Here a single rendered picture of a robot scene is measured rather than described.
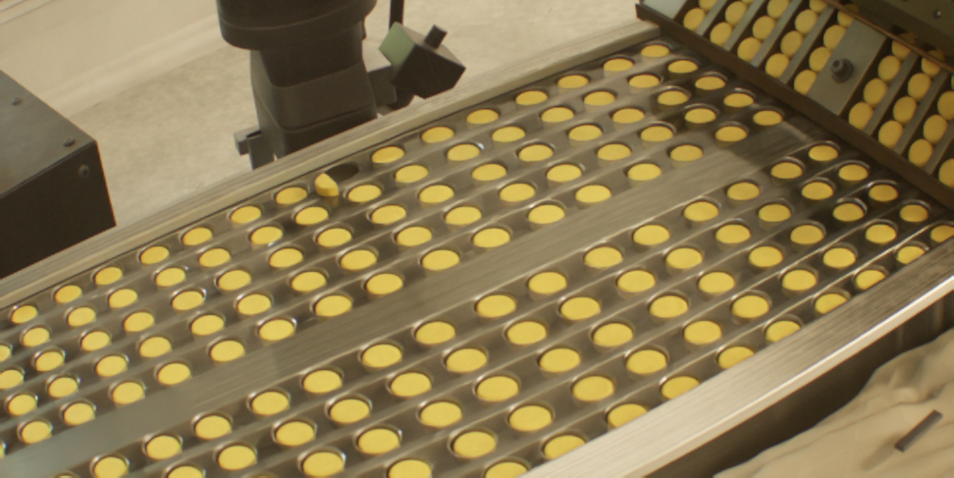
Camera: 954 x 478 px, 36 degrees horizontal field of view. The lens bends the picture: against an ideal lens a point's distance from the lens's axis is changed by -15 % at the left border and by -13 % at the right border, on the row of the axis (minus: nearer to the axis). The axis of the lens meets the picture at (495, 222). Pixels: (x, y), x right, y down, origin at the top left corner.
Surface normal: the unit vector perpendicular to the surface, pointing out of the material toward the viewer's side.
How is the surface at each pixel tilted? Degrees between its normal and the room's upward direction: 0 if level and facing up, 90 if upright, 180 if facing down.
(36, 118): 0
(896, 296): 0
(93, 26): 90
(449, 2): 0
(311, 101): 70
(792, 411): 90
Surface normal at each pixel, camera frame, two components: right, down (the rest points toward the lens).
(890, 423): 0.10, -0.76
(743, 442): 0.51, 0.40
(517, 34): -0.12, -0.84
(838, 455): -0.21, -0.62
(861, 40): -0.62, -0.44
